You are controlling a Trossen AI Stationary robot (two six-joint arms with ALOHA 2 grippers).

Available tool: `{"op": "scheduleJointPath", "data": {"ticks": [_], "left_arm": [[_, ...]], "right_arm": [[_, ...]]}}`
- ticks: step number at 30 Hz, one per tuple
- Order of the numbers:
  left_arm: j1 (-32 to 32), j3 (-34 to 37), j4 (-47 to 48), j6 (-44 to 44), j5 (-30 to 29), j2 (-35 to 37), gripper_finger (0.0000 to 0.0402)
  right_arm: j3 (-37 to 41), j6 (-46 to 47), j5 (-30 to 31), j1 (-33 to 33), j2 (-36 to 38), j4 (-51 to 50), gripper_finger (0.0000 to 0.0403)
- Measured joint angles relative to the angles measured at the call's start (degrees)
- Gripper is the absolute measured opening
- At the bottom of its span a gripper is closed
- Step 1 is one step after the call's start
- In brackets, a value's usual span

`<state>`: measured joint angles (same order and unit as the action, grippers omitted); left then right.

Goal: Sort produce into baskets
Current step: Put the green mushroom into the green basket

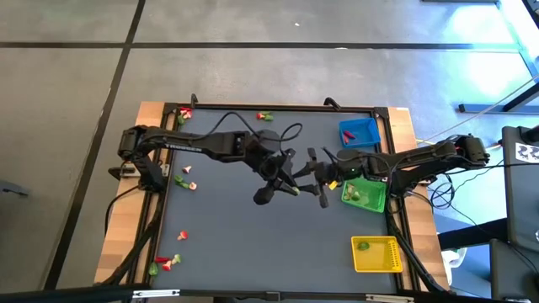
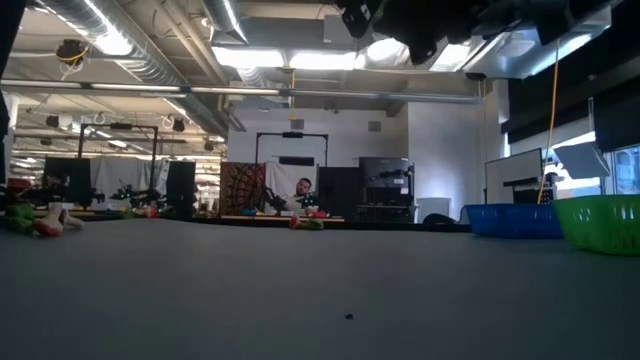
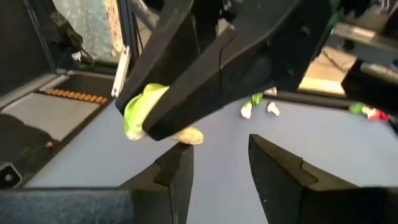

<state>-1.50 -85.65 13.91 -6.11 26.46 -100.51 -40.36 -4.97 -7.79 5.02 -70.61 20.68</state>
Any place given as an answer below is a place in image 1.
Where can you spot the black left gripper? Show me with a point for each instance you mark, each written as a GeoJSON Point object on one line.
{"type": "Point", "coordinates": [263, 197]}

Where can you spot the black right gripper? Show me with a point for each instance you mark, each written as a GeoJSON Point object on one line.
{"type": "Point", "coordinates": [326, 174]}

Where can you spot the pale green toy vegetable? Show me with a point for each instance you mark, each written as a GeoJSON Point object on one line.
{"type": "Point", "coordinates": [348, 191]}

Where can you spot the green white toy vegetable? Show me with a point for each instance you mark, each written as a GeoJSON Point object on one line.
{"type": "Point", "coordinates": [177, 258]}
{"type": "Point", "coordinates": [356, 196]}

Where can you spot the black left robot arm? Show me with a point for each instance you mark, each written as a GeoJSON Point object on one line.
{"type": "Point", "coordinates": [189, 145]}

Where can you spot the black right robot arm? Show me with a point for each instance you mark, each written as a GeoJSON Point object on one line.
{"type": "Point", "coordinates": [421, 162]}

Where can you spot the yellow tag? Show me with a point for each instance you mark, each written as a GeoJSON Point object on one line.
{"type": "Point", "coordinates": [332, 185]}

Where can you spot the grey table mat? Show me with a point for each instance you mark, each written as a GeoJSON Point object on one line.
{"type": "Point", "coordinates": [252, 244]}

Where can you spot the green plastic basket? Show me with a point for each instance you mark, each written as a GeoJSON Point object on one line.
{"type": "Point", "coordinates": [375, 200]}

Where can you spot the blue plastic basket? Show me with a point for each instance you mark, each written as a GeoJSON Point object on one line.
{"type": "Point", "coordinates": [366, 126]}

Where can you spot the black table clamp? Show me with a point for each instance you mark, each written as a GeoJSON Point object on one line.
{"type": "Point", "coordinates": [332, 102]}
{"type": "Point", "coordinates": [194, 101]}

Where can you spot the yellow plastic basket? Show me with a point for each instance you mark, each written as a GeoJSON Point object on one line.
{"type": "Point", "coordinates": [381, 256]}

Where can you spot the silver aluminium extrusion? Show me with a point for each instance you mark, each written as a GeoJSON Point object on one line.
{"type": "Point", "coordinates": [156, 293]}
{"type": "Point", "coordinates": [389, 299]}

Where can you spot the white bag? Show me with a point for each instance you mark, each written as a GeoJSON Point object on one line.
{"type": "Point", "coordinates": [452, 256]}

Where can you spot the metal stand foot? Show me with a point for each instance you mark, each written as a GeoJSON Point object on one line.
{"type": "Point", "coordinates": [484, 108]}

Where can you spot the black equipment box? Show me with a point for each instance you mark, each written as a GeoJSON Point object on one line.
{"type": "Point", "coordinates": [513, 273]}

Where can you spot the grey flat floor object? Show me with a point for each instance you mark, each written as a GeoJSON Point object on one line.
{"type": "Point", "coordinates": [10, 187]}

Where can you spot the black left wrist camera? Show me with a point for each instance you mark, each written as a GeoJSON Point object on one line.
{"type": "Point", "coordinates": [269, 168]}

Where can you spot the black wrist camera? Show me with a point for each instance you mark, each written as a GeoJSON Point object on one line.
{"type": "Point", "coordinates": [351, 164]}
{"type": "Point", "coordinates": [269, 168]}

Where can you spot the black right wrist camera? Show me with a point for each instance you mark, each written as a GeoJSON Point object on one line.
{"type": "Point", "coordinates": [351, 164]}

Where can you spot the black aluminium table frame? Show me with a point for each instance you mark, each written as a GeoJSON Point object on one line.
{"type": "Point", "coordinates": [328, 107]}

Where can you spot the black frame crossbar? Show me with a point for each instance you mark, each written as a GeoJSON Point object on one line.
{"type": "Point", "coordinates": [63, 294]}

